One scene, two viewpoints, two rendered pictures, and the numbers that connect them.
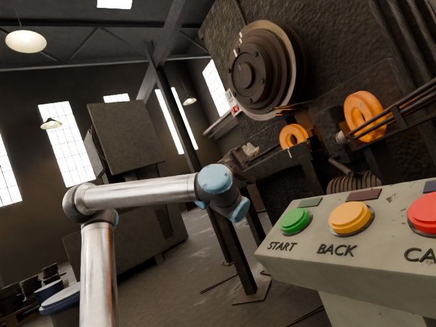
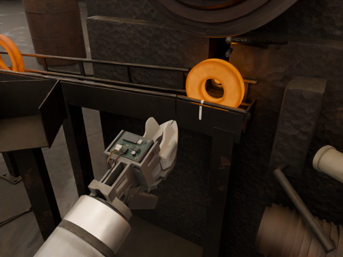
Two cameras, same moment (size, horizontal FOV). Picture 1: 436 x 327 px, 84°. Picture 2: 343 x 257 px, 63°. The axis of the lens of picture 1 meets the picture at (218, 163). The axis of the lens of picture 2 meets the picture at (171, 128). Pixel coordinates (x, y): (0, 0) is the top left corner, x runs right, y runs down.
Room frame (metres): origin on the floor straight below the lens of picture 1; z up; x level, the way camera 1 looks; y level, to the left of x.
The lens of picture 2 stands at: (0.65, 0.05, 1.03)
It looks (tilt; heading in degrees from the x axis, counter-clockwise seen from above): 31 degrees down; 331
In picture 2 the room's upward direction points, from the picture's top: straight up
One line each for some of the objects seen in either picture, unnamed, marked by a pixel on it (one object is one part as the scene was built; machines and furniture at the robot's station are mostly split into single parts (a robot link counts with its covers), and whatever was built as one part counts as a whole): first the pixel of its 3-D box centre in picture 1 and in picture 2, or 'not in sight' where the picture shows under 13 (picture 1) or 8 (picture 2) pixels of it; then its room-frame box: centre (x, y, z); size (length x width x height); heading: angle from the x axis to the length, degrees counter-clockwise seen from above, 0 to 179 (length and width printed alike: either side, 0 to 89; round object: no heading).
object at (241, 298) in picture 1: (226, 235); (33, 191); (1.50, 0.11, 0.36); 0.26 x 0.20 x 0.72; 66
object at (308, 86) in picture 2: (338, 135); (296, 127); (1.02, -0.51, 0.68); 0.11 x 0.08 x 0.24; 121
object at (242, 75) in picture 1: (247, 75); not in sight; (1.17, -0.29, 1.11); 0.28 x 0.06 x 0.28; 31
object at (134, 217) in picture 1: (115, 246); not in sight; (3.21, 1.64, 0.39); 1.03 x 0.83 x 0.79; 125
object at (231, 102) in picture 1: (239, 96); not in sight; (1.56, -0.29, 1.15); 0.26 x 0.02 x 0.18; 31
